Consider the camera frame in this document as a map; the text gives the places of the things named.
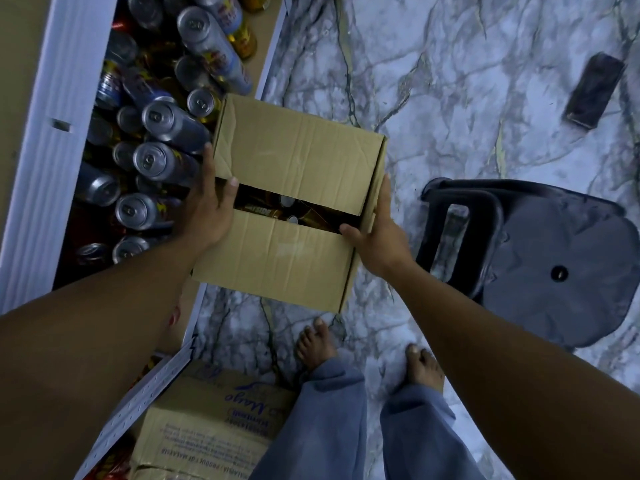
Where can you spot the person's left hand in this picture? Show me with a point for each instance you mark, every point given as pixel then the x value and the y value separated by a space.
pixel 205 213

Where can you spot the person's right hand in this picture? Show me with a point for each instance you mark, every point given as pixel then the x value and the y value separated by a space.
pixel 382 243

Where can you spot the brown cardboard box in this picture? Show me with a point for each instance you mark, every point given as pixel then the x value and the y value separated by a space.
pixel 290 155

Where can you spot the white metal shelving rack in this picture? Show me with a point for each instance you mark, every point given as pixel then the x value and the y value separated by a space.
pixel 55 125

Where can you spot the person's left forearm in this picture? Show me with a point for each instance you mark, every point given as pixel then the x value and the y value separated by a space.
pixel 80 355

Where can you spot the person's right forearm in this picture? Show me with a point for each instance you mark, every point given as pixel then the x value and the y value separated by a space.
pixel 520 375

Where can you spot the person's left foot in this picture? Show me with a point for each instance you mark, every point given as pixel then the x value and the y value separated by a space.
pixel 315 345

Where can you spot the person's grey trousers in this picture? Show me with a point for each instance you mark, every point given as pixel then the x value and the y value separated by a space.
pixel 340 425

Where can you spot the printed cardboard carton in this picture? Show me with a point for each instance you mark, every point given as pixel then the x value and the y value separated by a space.
pixel 205 425

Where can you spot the row of silver cans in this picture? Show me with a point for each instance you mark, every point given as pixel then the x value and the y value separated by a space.
pixel 150 125

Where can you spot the black plastic stool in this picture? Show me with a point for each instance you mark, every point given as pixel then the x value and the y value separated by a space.
pixel 560 265

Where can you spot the black phone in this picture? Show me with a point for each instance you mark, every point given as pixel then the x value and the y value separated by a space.
pixel 593 90

